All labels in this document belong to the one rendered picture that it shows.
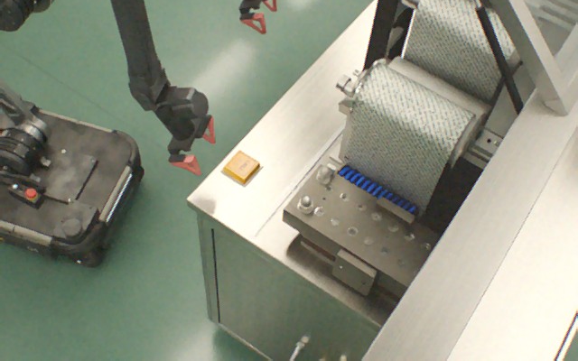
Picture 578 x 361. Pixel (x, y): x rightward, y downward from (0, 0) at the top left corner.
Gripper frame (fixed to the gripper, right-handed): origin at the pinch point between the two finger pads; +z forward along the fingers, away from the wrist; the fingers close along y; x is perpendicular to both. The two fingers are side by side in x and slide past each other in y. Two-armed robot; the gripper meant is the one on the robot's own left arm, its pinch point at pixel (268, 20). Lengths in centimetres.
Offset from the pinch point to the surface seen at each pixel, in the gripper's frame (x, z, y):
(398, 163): -44, 14, -43
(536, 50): -84, -32, -61
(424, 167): -51, 13, -45
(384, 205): -39, 22, -49
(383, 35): -33.3, 7.8, -4.5
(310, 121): -9.5, 22.3, -19.6
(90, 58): 140, 41, 52
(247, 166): -0.9, 14.6, -41.4
